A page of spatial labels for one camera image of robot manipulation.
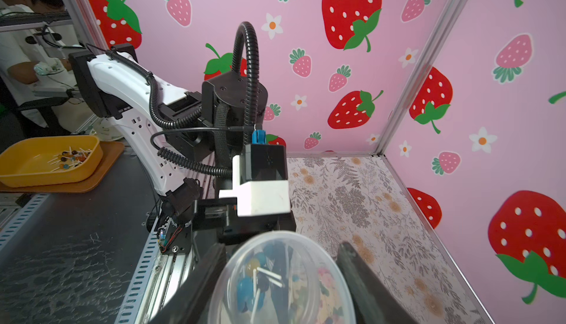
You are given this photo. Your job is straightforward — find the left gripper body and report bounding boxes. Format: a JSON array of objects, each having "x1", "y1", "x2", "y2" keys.
[{"x1": 192, "y1": 198, "x2": 296, "y2": 246}]

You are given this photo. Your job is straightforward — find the clear jar blue candies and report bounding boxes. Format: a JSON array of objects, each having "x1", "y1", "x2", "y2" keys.
[{"x1": 207, "y1": 231, "x2": 357, "y2": 323}]

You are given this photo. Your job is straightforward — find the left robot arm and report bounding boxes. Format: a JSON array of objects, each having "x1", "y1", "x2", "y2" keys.
[{"x1": 70, "y1": 22, "x2": 296, "y2": 253}]

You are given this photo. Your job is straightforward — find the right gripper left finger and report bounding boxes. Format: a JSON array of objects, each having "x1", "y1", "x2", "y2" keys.
[{"x1": 150, "y1": 243, "x2": 226, "y2": 323}]

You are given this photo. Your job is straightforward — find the orange tray outside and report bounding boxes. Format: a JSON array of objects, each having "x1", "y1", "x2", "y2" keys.
[{"x1": 0, "y1": 140, "x2": 126, "y2": 194}]

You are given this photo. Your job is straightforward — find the yellow bin outside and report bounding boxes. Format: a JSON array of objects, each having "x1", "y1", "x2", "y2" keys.
[{"x1": 1, "y1": 135, "x2": 103, "y2": 188}]

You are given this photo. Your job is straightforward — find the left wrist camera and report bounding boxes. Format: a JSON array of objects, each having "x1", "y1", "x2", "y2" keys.
[{"x1": 219, "y1": 130, "x2": 291, "y2": 217}]

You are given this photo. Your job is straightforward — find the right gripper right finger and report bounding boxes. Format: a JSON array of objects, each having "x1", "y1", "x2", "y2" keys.
[{"x1": 336, "y1": 242, "x2": 417, "y2": 324}]

